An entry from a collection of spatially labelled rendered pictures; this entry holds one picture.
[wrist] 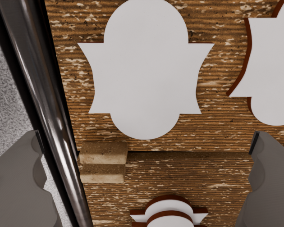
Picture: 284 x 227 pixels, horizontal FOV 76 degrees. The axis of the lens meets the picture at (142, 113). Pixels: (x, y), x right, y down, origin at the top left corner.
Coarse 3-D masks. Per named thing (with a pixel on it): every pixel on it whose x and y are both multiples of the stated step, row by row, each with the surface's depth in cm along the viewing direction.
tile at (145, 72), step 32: (128, 0) 16; (160, 0) 16; (128, 32) 17; (160, 32) 17; (96, 64) 18; (128, 64) 18; (160, 64) 18; (192, 64) 18; (96, 96) 20; (128, 96) 20; (160, 96) 20; (192, 96) 20; (128, 128) 22; (160, 128) 22
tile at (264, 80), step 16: (272, 16) 17; (256, 32) 17; (272, 32) 17; (256, 48) 17; (272, 48) 17; (256, 64) 18; (272, 64) 18; (240, 80) 19; (256, 80) 19; (272, 80) 19; (240, 96) 20; (256, 96) 20; (272, 96) 20; (256, 112) 21; (272, 112) 21
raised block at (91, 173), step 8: (88, 168) 25; (96, 168) 25; (104, 168) 25; (112, 168) 24; (120, 168) 24; (80, 176) 24; (88, 176) 24; (96, 176) 24; (104, 176) 24; (112, 176) 24; (120, 176) 24
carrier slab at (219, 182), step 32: (128, 160) 26; (160, 160) 26; (192, 160) 26; (224, 160) 26; (96, 192) 29; (128, 192) 29; (160, 192) 29; (192, 192) 29; (224, 192) 29; (96, 224) 34; (128, 224) 34; (224, 224) 33
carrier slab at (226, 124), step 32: (64, 0) 16; (96, 0) 16; (192, 0) 16; (224, 0) 16; (256, 0) 16; (64, 32) 18; (96, 32) 18; (192, 32) 18; (224, 32) 18; (64, 64) 19; (224, 64) 19; (224, 96) 21; (96, 128) 23; (192, 128) 23; (224, 128) 23; (256, 128) 23
